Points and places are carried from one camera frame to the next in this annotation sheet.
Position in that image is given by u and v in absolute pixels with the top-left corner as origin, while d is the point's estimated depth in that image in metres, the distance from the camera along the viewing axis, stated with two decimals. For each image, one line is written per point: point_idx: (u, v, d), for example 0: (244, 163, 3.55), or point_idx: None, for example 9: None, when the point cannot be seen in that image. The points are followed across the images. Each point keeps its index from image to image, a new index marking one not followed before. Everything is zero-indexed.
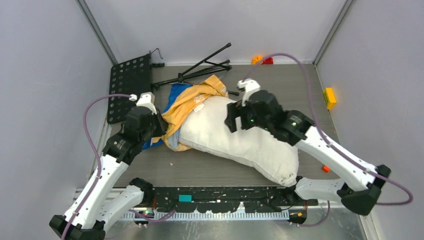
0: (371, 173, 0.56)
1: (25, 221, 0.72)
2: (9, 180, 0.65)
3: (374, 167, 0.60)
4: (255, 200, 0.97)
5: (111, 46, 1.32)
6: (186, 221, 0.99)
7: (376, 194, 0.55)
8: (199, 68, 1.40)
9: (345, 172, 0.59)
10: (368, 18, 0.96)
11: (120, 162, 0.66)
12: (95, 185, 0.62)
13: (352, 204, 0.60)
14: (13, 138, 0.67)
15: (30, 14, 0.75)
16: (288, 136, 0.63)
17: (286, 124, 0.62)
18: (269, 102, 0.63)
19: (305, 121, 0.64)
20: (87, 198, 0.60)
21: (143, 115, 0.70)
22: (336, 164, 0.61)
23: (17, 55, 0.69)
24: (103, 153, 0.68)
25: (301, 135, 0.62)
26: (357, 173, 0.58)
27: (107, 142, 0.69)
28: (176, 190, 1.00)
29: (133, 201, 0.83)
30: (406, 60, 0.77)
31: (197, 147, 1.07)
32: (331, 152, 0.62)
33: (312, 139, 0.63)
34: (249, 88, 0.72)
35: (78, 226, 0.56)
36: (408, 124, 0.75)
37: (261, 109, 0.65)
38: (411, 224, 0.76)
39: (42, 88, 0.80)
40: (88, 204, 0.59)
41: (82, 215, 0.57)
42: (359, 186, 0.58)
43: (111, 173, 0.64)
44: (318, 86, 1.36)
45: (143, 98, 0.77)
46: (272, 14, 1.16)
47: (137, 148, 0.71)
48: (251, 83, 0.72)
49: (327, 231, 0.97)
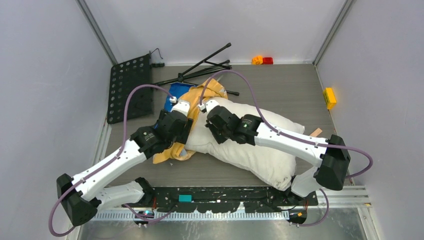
0: (321, 145, 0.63)
1: (25, 221, 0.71)
2: (8, 180, 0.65)
3: (326, 140, 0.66)
4: (255, 200, 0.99)
5: (111, 46, 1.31)
6: (185, 221, 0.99)
7: (332, 163, 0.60)
8: (199, 68, 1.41)
9: (298, 151, 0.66)
10: (368, 18, 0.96)
11: (141, 153, 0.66)
12: (110, 163, 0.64)
13: (326, 182, 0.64)
14: (13, 138, 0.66)
15: (30, 14, 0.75)
16: (245, 139, 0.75)
17: (240, 128, 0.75)
18: (220, 113, 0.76)
19: (256, 120, 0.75)
20: (98, 171, 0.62)
21: (178, 120, 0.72)
22: (288, 147, 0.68)
23: (17, 55, 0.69)
24: (130, 137, 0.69)
25: (252, 132, 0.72)
26: (309, 149, 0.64)
27: (138, 130, 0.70)
28: (177, 190, 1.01)
29: (131, 197, 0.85)
30: (406, 60, 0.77)
31: (200, 149, 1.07)
32: (283, 139, 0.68)
33: (262, 133, 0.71)
34: (208, 107, 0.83)
35: (79, 193, 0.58)
36: (408, 124, 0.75)
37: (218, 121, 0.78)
38: (412, 224, 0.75)
39: (42, 88, 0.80)
40: (96, 177, 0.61)
41: (87, 185, 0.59)
42: (316, 160, 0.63)
43: (129, 158, 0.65)
44: (318, 86, 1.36)
45: (183, 105, 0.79)
46: (272, 14, 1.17)
47: (160, 146, 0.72)
48: (211, 102, 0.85)
49: (327, 231, 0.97)
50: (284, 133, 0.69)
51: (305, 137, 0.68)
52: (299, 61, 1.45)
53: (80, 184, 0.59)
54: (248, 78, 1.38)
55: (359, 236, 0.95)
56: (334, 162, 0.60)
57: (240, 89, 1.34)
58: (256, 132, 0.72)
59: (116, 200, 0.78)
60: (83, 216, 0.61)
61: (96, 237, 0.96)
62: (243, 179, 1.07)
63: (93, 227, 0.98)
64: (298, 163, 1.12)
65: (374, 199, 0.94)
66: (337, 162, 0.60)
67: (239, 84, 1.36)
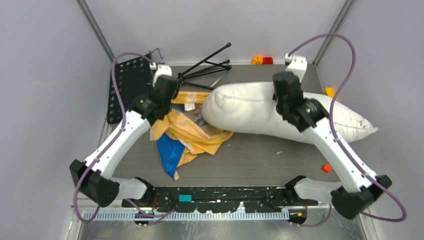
0: (369, 178, 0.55)
1: (24, 221, 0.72)
2: (9, 180, 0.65)
3: (375, 174, 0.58)
4: (255, 200, 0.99)
5: (111, 46, 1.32)
6: (186, 221, 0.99)
7: (366, 199, 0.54)
8: (199, 68, 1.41)
9: (342, 168, 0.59)
10: (368, 18, 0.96)
11: (145, 119, 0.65)
12: (117, 137, 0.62)
13: (343, 205, 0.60)
14: (13, 138, 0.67)
15: (30, 15, 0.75)
16: (299, 121, 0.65)
17: (301, 109, 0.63)
18: (291, 83, 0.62)
19: (321, 111, 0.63)
20: (108, 147, 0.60)
21: (172, 81, 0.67)
22: (335, 157, 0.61)
23: (17, 55, 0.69)
24: (129, 108, 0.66)
25: (311, 122, 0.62)
26: (355, 174, 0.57)
27: (133, 100, 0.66)
28: (177, 190, 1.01)
29: (137, 190, 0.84)
30: (405, 60, 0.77)
31: (259, 107, 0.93)
32: (337, 148, 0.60)
33: (320, 129, 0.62)
34: (296, 64, 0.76)
35: (98, 172, 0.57)
36: (408, 124, 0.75)
37: (281, 88, 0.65)
38: (413, 224, 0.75)
39: (42, 88, 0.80)
40: (108, 153, 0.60)
41: (102, 163, 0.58)
42: (353, 187, 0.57)
43: (134, 128, 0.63)
44: (318, 86, 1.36)
45: (163, 69, 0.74)
46: (273, 14, 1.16)
47: (161, 111, 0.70)
48: (301, 62, 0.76)
49: (327, 232, 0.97)
50: (341, 143, 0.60)
51: (358, 158, 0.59)
52: None
53: (95, 163, 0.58)
54: (248, 78, 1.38)
55: (359, 236, 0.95)
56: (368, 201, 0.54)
57: None
58: (315, 125, 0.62)
59: (127, 188, 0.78)
60: (108, 194, 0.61)
61: (96, 237, 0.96)
62: (243, 179, 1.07)
63: (93, 227, 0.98)
64: (298, 163, 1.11)
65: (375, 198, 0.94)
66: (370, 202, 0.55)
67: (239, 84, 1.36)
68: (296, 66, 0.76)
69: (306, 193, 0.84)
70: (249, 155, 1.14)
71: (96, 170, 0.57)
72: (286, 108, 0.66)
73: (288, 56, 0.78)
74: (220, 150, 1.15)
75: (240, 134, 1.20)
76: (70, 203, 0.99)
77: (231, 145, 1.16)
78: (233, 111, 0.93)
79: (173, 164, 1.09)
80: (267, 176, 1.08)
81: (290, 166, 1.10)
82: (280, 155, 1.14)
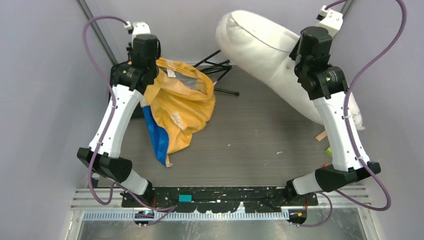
0: (361, 161, 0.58)
1: (24, 220, 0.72)
2: (10, 180, 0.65)
3: (368, 160, 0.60)
4: (255, 200, 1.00)
5: (111, 46, 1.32)
6: (186, 221, 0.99)
7: (350, 179, 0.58)
8: (199, 68, 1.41)
9: (338, 146, 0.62)
10: (368, 18, 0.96)
11: (133, 91, 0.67)
12: (113, 115, 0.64)
13: (328, 179, 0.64)
14: (13, 138, 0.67)
15: (31, 15, 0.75)
16: (314, 86, 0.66)
17: (321, 75, 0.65)
18: (321, 43, 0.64)
19: (340, 84, 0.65)
20: (107, 129, 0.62)
21: (149, 41, 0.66)
22: (335, 133, 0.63)
23: (18, 55, 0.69)
24: (115, 84, 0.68)
25: (326, 92, 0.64)
26: (349, 153, 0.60)
27: (116, 72, 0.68)
28: (176, 190, 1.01)
29: (138, 185, 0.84)
30: (405, 60, 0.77)
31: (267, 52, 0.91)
32: (342, 125, 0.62)
33: (334, 101, 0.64)
34: (329, 21, 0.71)
35: (106, 154, 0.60)
36: (408, 124, 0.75)
37: (310, 45, 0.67)
38: (413, 224, 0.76)
39: (42, 88, 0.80)
40: (109, 134, 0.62)
41: (106, 145, 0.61)
42: (341, 165, 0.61)
43: (126, 102, 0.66)
44: None
45: (140, 27, 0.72)
46: (273, 14, 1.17)
47: (147, 77, 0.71)
48: (337, 20, 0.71)
49: (327, 232, 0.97)
50: (348, 122, 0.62)
51: (358, 141, 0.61)
52: None
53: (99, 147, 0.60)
54: (248, 78, 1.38)
55: (359, 236, 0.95)
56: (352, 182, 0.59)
57: (240, 89, 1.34)
58: (329, 97, 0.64)
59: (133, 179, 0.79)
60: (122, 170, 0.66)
61: (96, 237, 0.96)
62: (244, 179, 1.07)
63: (92, 227, 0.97)
64: (298, 163, 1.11)
65: (374, 198, 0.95)
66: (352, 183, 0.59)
67: (239, 84, 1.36)
68: (328, 24, 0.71)
69: (304, 188, 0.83)
70: (249, 155, 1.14)
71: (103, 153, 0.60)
72: (305, 69, 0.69)
73: (325, 9, 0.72)
74: (220, 150, 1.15)
75: (240, 134, 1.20)
76: (70, 203, 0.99)
77: (231, 145, 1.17)
78: (268, 53, 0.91)
79: (163, 150, 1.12)
80: (268, 176, 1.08)
81: (290, 166, 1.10)
82: (280, 155, 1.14)
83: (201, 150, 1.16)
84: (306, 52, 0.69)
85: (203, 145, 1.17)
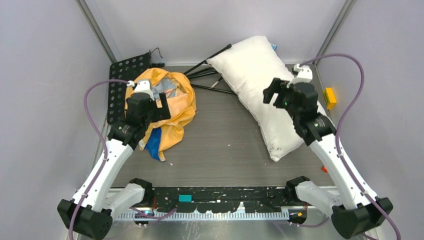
0: (367, 196, 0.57)
1: (25, 221, 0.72)
2: (10, 180, 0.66)
3: (376, 195, 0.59)
4: (255, 200, 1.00)
5: (111, 46, 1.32)
6: (186, 221, 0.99)
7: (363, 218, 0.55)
8: (199, 69, 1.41)
9: (342, 185, 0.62)
10: (367, 18, 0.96)
11: (126, 145, 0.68)
12: (102, 167, 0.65)
13: (341, 222, 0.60)
14: (13, 139, 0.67)
15: (30, 15, 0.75)
16: (306, 133, 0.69)
17: (310, 123, 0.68)
18: (309, 97, 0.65)
19: (329, 127, 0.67)
20: (95, 180, 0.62)
21: (143, 100, 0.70)
22: (336, 173, 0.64)
23: (18, 55, 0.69)
24: (109, 137, 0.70)
25: (317, 135, 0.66)
26: (354, 190, 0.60)
27: (112, 127, 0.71)
28: (176, 190, 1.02)
29: (134, 198, 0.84)
30: (405, 61, 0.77)
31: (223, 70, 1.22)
32: (339, 164, 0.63)
33: (325, 143, 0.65)
34: (304, 73, 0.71)
35: (88, 207, 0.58)
36: (409, 124, 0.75)
37: (299, 98, 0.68)
38: (412, 225, 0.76)
39: (42, 89, 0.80)
40: (96, 186, 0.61)
41: (91, 197, 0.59)
42: (351, 203, 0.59)
43: (117, 155, 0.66)
44: (318, 86, 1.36)
45: (142, 84, 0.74)
46: (273, 14, 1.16)
47: (141, 132, 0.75)
48: (308, 71, 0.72)
49: (327, 232, 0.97)
50: (344, 159, 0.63)
51: (360, 177, 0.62)
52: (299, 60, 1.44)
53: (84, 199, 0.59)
54: None
55: (359, 236, 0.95)
56: (365, 219, 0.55)
57: None
58: (320, 139, 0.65)
59: (122, 204, 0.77)
60: (103, 226, 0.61)
61: None
62: (243, 179, 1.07)
63: None
64: (298, 163, 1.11)
65: None
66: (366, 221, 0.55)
67: None
68: (303, 74, 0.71)
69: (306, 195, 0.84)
70: (249, 155, 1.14)
71: (86, 206, 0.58)
72: (297, 119, 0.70)
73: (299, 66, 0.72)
74: (220, 151, 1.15)
75: (240, 134, 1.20)
76: None
77: (231, 145, 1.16)
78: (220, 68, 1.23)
79: (155, 148, 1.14)
80: (268, 176, 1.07)
81: (291, 166, 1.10)
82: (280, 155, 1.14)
83: (201, 150, 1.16)
84: (297, 104, 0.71)
85: (203, 145, 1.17)
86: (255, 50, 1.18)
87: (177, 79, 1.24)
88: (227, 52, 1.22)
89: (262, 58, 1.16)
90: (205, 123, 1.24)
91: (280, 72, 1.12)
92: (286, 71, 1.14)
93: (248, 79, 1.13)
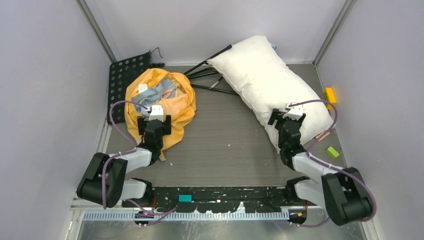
0: (333, 168, 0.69)
1: (24, 220, 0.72)
2: (9, 179, 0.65)
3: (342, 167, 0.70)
4: (255, 200, 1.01)
5: (111, 45, 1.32)
6: (186, 221, 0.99)
7: (331, 178, 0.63)
8: (199, 69, 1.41)
9: (317, 173, 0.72)
10: (367, 18, 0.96)
11: (149, 153, 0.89)
12: (132, 152, 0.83)
13: (332, 206, 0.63)
14: (12, 138, 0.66)
15: (30, 14, 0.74)
16: (287, 162, 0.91)
17: (290, 153, 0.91)
18: (294, 135, 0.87)
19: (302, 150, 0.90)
20: (126, 154, 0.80)
21: (157, 128, 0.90)
22: (311, 169, 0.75)
23: (17, 55, 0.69)
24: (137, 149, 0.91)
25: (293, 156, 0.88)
26: (324, 169, 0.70)
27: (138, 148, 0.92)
28: (176, 190, 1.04)
29: (135, 190, 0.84)
30: (406, 60, 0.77)
31: (224, 70, 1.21)
32: (311, 162, 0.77)
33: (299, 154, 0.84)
34: (294, 111, 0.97)
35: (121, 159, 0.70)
36: (409, 124, 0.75)
37: (286, 135, 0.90)
38: (412, 225, 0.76)
39: (42, 88, 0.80)
40: (127, 155, 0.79)
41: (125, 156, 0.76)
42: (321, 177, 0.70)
43: (143, 151, 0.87)
44: (318, 86, 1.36)
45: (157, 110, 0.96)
46: (273, 14, 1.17)
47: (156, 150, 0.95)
48: (298, 109, 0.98)
49: (327, 232, 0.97)
50: (313, 158, 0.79)
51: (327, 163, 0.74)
52: (299, 60, 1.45)
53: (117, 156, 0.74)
54: None
55: (359, 236, 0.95)
56: (336, 181, 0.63)
57: None
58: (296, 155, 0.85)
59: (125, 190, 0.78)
60: (115, 192, 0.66)
61: (95, 237, 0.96)
62: (243, 179, 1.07)
63: (93, 227, 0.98)
64: None
65: (375, 199, 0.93)
66: (339, 184, 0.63)
67: None
68: (294, 111, 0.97)
69: (303, 193, 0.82)
70: (249, 155, 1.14)
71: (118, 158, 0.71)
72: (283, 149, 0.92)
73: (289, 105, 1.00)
74: (220, 151, 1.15)
75: (240, 133, 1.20)
76: (70, 203, 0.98)
77: (230, 145, 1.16)
78: (221, 67, 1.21)
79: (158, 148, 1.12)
80: (269, 176, 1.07)
81: None
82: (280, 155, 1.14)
83: (201, 150, 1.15)
84: (284, 138, 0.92)
85: (203, 145, 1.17)
86: (256, 50, 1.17)
87: (177, 79, 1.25)
88: (227, 52, 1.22)
89: (263, 56, 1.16)
90: (205, 123, 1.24)
91: (280, 70, 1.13)
92: (287, 70, 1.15)
93: (250, 78, 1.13)
